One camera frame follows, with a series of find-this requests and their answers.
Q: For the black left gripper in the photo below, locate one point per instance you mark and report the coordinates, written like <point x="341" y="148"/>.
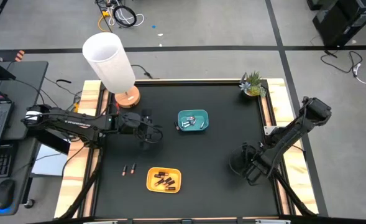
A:
<point x="130" y="123"/>

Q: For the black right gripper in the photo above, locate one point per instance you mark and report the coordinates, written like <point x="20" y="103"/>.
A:
<point x="257" y="161"/>

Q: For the teal plastic tray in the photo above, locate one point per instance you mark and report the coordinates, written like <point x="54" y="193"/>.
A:
<point x="198" y="128"/>

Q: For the yellow plastic tray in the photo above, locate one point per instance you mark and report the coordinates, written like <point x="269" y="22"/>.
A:
<point x="151" y="186"/>

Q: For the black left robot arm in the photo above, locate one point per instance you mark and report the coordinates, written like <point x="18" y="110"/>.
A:
<point x="77" y="123"/>

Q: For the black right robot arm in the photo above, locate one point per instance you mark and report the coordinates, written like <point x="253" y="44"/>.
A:
<point x="288" y="137"/>

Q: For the black table mat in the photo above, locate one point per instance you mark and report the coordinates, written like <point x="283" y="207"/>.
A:
<point x="201" y="161"/>

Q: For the white shade wooden table lamp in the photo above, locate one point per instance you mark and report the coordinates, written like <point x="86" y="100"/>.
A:
<point x="108" y="62"/>

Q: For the small potted succulent plant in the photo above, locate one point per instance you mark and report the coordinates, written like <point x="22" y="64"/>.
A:
<point x="253" y="88"/>

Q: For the black flat panel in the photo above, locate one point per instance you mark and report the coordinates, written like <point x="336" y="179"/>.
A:
<point x="53" y="143"/>

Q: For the white board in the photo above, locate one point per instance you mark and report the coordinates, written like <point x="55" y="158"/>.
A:
<point x="49" y="163"/>

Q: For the black desk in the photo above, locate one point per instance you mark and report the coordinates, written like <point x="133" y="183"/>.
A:
<point x="24" y="93"/>

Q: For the black desk caster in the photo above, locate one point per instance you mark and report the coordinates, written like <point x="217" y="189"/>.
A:
<point x="29" y="203"/>

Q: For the orange black striped marker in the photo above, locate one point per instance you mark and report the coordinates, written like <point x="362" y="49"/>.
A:
<point x="20" y="55"/>

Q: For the black computer mouse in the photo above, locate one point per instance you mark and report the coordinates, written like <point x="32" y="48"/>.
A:
<point x="5" y="193"/>

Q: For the black computer tower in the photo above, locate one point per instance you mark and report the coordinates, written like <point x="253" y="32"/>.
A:
<point x="341" y="21"/>

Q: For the silver edge bracket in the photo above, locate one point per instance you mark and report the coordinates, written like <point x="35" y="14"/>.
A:
<point x="272" y="221"/>
<point x="100" y="222"/>

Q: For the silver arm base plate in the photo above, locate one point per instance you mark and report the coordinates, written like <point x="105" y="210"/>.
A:
<point x="269" y="130"/>

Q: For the black aluminium table frame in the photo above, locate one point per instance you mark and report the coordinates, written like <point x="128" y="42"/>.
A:
<point x="201" y="82"/>

